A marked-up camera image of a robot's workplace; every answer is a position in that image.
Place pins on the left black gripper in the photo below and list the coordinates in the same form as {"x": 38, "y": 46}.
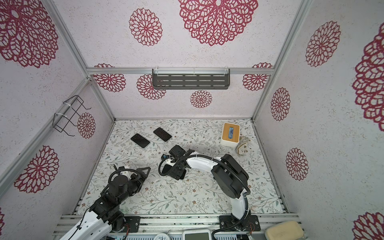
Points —
{"x": 144, "y": 175}

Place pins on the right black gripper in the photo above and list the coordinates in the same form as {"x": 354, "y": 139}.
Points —
{"x": 178, "y": 172}

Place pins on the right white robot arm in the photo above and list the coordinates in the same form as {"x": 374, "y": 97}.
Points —
{"x": 229, "y": 175}

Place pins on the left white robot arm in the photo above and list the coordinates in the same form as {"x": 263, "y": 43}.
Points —
{"x": 104, "y": 215}

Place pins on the black phone far middle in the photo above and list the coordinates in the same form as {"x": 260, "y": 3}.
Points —
{"x": 162, "y": 134}

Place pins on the black phone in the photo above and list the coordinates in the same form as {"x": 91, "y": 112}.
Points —
{"x": 140, "y": 140}
{"x": 162, "y": 134}

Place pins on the black phone far left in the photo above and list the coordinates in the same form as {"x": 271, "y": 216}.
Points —
{"x": 140, "y": 140}

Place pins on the white wooden-top tissue box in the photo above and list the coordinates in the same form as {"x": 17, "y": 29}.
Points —
{"x": 230, "y": 136}

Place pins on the white round timer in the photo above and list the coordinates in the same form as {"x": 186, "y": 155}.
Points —
{"x": 162, "y": 236}

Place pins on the white display device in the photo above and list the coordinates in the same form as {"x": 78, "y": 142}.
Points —
{"x": 197, "y": 234}

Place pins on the beige sponge block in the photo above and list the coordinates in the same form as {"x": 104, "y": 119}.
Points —
{"x": 290, "y": 230}

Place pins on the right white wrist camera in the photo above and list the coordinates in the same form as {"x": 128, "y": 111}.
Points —
{"x": 168, "y": 159}

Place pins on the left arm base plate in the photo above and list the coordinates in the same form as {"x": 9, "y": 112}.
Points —
{"x": 131, "y": 224}

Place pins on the grey wall shelf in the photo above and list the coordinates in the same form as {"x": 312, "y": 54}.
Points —
{"x": 194, "y": 79}

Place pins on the black wire wall rack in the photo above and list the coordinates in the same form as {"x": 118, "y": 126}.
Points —
{"x": 62, "y": 120}

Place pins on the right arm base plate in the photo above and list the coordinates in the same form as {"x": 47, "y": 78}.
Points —
{"x": 250, "y": 224}

